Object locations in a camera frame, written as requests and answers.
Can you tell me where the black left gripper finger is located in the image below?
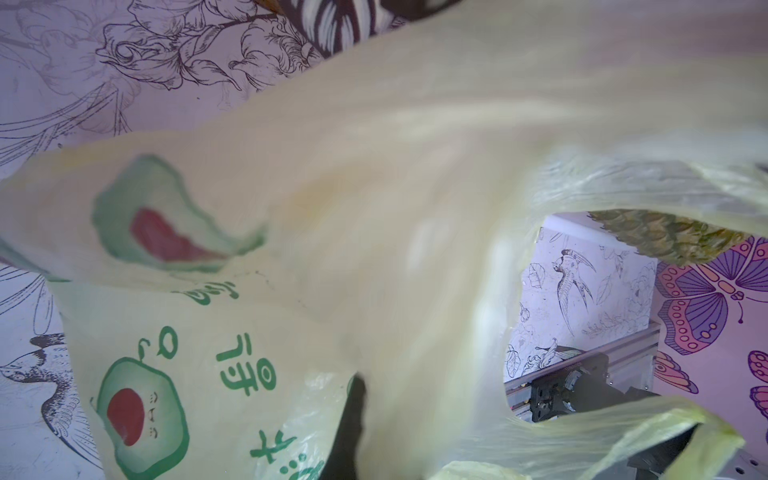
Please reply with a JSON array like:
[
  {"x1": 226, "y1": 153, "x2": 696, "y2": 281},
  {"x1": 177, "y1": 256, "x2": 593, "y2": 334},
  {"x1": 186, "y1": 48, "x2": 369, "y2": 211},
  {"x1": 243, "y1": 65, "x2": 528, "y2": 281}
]
[{"x1": 319, "y1": 374, "x2": 367, "y2": 480}]

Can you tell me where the yellow-green plastic bag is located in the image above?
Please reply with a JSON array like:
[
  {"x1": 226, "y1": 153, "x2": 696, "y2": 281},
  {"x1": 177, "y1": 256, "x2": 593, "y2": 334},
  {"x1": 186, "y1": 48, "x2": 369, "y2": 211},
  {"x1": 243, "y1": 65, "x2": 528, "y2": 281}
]
[{"x1": 1, "y1": 1, "x2": 767, "y2": 479}]

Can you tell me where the pineapple with leafy crown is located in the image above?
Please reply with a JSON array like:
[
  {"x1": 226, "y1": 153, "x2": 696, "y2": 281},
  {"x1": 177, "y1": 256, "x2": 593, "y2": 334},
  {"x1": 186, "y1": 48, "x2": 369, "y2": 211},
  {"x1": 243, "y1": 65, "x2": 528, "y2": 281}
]
[{"x1": 588, "y1": 209, "x2": 748, "y2": 266}]

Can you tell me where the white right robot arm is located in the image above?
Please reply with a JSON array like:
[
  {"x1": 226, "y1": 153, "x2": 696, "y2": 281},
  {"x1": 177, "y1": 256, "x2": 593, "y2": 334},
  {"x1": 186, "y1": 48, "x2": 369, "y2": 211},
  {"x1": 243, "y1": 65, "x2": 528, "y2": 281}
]
[{"x1": 529, "y1": 354, "x2": 694, "y2": 479}]

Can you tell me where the aluminium frame rail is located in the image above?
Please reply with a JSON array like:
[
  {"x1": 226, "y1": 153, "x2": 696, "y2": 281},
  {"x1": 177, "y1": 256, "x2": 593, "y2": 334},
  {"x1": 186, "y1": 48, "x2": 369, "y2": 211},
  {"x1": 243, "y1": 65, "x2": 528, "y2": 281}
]
[{"x1": 505, "y1": 322, "x2": 660, "y2": 423}]

